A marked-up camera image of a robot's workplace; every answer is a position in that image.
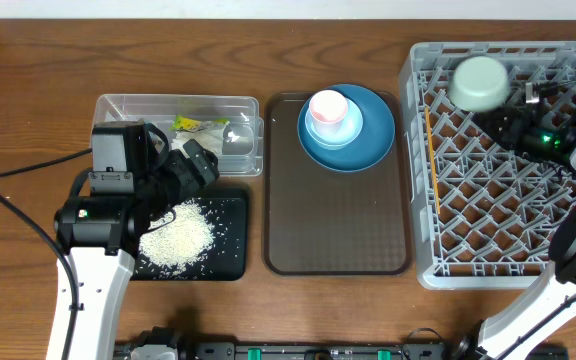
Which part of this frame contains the white tissue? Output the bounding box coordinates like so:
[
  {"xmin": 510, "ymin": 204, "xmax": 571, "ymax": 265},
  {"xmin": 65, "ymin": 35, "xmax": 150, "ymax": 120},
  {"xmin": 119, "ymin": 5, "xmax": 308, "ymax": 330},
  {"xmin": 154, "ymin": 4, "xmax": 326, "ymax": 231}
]
[{"xmin": 171, "ymin": 122, "xmax": 226, "ymax": 156}]

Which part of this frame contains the yellow green snack wrapper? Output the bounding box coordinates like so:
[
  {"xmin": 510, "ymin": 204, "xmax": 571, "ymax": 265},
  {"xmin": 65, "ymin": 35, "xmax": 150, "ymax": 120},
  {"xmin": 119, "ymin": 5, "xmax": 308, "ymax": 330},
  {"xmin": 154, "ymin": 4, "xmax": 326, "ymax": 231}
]
[{"xmin": 170, "ymin": 115, "xmax": 230, "ymax": 133}]

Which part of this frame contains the mint green bowl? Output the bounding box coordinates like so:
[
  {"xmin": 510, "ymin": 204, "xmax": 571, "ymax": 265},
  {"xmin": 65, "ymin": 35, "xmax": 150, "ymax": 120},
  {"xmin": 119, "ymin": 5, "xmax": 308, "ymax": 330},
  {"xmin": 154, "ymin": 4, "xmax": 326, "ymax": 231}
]
[{"xmin": 448, "ymin": 56, "xmax": 510, "ymax": 112}]

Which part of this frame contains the pile of white rice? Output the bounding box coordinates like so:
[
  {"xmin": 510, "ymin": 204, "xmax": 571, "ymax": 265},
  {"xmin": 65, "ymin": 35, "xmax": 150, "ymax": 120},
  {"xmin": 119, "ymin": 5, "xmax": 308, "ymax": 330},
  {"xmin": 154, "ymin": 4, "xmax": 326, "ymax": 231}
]
[{"xmin": 135, "ymin": 197, "xmax": 237, "ymax": 279}]

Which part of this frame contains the wooden chopstick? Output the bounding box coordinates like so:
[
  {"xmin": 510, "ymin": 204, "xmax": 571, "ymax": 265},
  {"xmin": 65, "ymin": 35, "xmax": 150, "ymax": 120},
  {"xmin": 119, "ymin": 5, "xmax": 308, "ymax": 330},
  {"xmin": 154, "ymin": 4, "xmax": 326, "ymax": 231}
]
[{"xmin": 424, "ymin": 106, "xmax": 441, "ymax": 216}]

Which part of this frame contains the pink cup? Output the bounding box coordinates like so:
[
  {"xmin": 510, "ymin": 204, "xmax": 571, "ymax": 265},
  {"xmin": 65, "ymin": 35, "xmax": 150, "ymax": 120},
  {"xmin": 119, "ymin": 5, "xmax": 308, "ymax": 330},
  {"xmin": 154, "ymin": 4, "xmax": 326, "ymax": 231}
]
[{"xmin": 309, "ymin": 90, "xmax": 348, "ymax": 136}]

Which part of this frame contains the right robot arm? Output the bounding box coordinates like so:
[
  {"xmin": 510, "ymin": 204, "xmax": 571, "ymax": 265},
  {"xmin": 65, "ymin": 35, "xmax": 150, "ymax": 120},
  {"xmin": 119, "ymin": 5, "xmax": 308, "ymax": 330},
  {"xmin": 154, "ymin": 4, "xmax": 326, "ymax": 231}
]
[{"xmin": 453, "ymin": 107, "xmax": 576, "ymax": 359}]

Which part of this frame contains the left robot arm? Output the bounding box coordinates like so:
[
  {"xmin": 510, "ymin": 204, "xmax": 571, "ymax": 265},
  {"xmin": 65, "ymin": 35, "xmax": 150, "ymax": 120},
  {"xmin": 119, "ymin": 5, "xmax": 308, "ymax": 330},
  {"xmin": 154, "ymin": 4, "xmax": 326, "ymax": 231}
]
[{"xmin": 47, "ymin": 120, "xmax": 219, "ymax": 359}]

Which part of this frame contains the clear plastic waste bin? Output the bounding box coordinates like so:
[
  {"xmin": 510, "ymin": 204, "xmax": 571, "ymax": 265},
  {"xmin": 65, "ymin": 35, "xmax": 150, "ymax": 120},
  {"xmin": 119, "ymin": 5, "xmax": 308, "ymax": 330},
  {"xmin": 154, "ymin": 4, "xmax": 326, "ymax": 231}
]
[{"xmin": 93, "ymin": 94, "xmax": 263, "ymax": 176}]

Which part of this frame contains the grey dishwasher rack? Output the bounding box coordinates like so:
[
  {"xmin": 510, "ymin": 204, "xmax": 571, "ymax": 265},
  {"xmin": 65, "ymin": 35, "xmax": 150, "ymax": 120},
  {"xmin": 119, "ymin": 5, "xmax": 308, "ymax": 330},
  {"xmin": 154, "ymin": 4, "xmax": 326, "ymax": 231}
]
[{"xmin": 399, "ymin": 41, "xmax": 576, "ymax": 290}]

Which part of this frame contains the black plastic tray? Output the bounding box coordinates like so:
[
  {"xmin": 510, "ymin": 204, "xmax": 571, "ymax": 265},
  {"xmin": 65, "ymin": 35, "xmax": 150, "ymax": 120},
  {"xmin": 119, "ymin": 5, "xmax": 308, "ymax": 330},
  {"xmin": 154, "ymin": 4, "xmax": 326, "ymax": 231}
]
[{"xmin": 130, "ymin": 186, "xmax": 250, "ymax": 282}]

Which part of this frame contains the brown serving tray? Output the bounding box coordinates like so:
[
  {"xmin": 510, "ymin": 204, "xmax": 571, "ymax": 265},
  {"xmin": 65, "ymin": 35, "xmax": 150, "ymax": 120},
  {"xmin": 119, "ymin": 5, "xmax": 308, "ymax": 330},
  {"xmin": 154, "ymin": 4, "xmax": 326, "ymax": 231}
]
[{"xmin": 262, "ymin": 92, "xmax": 413, "ymax": 276}]

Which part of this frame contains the light blue bowl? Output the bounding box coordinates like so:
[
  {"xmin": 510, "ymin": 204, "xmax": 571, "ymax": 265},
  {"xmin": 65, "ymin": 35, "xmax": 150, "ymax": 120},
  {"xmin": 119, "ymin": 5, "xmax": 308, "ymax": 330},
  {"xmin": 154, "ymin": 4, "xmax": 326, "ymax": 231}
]
[{"xmin": 305, "ymin": 99, "xmax": 363, "ymax": 150}]

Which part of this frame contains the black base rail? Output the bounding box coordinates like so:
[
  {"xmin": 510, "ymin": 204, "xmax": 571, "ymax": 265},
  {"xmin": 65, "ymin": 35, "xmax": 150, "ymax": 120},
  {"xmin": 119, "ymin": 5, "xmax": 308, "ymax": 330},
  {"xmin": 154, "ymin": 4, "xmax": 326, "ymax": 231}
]
[{"xmin": 112, "ymin": 327, "xmax": 569, "ymax": 360}]

